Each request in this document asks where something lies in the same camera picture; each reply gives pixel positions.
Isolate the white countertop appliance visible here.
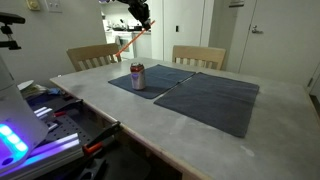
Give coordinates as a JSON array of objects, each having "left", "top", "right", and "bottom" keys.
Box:
[{"left": 127, "top": 18, "right": 141, "bottom": 31}]

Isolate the silver lever door handle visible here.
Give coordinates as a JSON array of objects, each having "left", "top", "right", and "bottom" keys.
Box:
[{"left": 251, "top": 24, "right": 264, "bottom": 35}]

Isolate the stack of papers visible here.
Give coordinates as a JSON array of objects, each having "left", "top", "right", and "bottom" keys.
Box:
[{"left": 22, "top": 84, "right": 48, "bottom": 100}]

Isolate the white door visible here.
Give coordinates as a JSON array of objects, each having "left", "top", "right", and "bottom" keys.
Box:
[{"left": 238, "top": 0, "right": 320, "bottom": 88}]

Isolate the orange drinking straw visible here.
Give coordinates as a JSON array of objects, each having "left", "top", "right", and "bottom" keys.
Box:
[{"left": 114, "top": 20, "right": 156, "bottom": 58}]

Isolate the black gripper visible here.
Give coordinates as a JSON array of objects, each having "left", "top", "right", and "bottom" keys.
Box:
[{"left": 117, "top": 0, "right": 152, "bottom": 30}]

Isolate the black camera on tripod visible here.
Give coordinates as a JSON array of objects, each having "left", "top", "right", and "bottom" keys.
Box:
[{"left": 0, "top": 12, "right": 27, "bottom": 51}]

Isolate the white light switch plate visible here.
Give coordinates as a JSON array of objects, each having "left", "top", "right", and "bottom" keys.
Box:
[{"left": 44, "top": 0, "right": 63, "bottom": 14}]

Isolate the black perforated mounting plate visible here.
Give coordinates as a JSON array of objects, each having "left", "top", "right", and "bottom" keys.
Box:
[{"left": 42, "top": 114, "right": 94, "bottom": 148}]

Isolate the light wooden chair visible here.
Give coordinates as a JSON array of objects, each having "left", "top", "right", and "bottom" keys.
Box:
[
  {"left": 65, "top": 42, "right": 123, "bottom": 73},
  {"left": 171, "top": 44, "right": 227, "bottom": 71}
]

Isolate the small blue object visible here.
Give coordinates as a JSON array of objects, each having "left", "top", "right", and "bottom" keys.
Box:
[{"left": 46, "top": 87, "right": 63, "bottom": 96}]

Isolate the small aluminium block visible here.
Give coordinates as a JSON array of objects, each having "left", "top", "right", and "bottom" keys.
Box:
[{"left": 33, "top": 106, "right": 54, "bottom": 121}]

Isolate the black clamp orange handle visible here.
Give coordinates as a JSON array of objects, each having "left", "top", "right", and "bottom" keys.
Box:
[
  {"left": 82, "top": 120, "right": 122, "bottom": 157},
  {"left": 52, "top": 98, "right": 84, "bottom": 118}
]

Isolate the grey wall sign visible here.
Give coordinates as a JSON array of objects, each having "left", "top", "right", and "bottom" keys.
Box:
[{"left": 228, "top": 0, "right": 246, "bottom": 8}]

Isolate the white kitchen stove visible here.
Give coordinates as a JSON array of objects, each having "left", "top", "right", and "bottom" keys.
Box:
[{"left": 112, "top": 30, "right": 136, "bottom": 62}]

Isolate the red and silver soda can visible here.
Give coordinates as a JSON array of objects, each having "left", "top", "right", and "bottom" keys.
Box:
[{"left": 129, "top": 62, "right": 146, "bottom": 91}]

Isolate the white kitchen cabinet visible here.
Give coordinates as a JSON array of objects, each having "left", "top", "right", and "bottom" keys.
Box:
[{"left": 133, "top": 31, "right": 153, "bottom": 60}]

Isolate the dark blue cloth mat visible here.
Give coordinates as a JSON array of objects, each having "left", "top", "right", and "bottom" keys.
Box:
[
  {"left": 153, "top": 71, "right": 261, "bottom": 139},
  {"left": 108, "top": 64, "right": 197, "bottom": 100}
]

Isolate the beige wall thermostat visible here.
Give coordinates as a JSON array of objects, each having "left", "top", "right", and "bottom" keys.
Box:
[{"left": 26, "top": 0, "right": 42, "bottom": 12}]

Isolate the aluminium extrusion rail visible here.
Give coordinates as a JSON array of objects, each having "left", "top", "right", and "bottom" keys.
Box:
[{"left": 0, "top": 132, "right": 84, "bottom": 180}]

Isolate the black bracket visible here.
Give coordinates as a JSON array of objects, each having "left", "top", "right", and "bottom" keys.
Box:
[{"left": 76, "top": 157, "right": 108, "bottom": 180}]

